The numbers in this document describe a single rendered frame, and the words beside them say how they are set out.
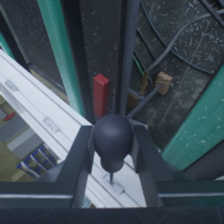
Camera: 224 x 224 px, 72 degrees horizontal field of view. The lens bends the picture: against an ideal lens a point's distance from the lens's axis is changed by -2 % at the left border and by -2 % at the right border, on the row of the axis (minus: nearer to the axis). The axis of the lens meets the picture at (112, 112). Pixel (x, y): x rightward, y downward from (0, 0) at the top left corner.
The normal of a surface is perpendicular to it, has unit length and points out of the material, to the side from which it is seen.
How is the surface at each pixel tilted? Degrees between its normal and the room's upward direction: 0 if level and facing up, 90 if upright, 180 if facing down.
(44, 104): 90
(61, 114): 90
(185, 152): 0
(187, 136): 0
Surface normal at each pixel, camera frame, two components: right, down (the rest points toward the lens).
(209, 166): -0.66, 0.60
